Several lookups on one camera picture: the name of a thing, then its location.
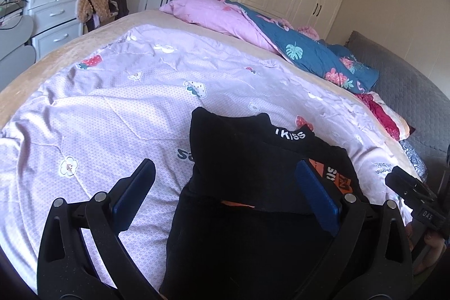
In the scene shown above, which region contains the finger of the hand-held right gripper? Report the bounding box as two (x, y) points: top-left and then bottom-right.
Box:
(385, 166), (437, 206)

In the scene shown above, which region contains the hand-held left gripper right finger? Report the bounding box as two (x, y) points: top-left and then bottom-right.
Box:
(295, 160), (414, 300)

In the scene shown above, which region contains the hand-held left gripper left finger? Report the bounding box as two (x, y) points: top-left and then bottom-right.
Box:
(37, 159), (166, 300)

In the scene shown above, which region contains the black long-sleeved shirt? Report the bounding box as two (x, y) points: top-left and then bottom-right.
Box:
(160, 107), (370, 300)

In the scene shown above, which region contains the tan clothes pile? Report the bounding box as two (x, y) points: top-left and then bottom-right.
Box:
(77, 0), (111, 24)

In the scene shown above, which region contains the person's right hand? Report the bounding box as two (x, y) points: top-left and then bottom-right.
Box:
(425, 234), (449, 259)

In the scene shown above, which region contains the blue patterned pillow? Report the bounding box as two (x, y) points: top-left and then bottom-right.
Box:
(399, 139), (429, 181)

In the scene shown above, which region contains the red patterned pillow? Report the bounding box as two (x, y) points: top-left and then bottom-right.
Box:
(353, 91), (415, 142)

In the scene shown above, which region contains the lilac strawberry print quilt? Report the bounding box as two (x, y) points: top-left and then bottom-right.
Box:
(0, 22), (422, 287)

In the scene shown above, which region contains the grey quilted headboard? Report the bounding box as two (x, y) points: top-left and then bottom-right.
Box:
(346, 30), (450, 174)

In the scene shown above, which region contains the blue floral duvet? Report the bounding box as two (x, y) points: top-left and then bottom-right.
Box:
(204, 0), (380, 91)

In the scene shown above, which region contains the grey chair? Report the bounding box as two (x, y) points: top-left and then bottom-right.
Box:
(0, 15), (36, 63)

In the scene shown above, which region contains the pink duvet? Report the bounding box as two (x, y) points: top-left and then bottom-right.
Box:
(160, 0), (282, 55)

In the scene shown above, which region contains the white drawer cabinet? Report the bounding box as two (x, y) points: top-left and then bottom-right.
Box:
(17, 0), (85, 58)

